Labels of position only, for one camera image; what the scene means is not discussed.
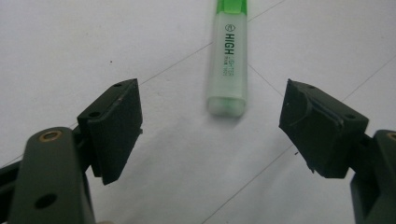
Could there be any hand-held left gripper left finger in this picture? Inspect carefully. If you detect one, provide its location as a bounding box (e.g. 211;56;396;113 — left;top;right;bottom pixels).
77;77;144;186

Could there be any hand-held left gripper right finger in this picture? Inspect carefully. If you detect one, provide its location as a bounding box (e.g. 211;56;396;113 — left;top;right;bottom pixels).
278;78;370;179

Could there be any green highlighter pen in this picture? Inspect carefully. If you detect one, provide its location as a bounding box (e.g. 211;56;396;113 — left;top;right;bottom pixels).
206;0;249;119

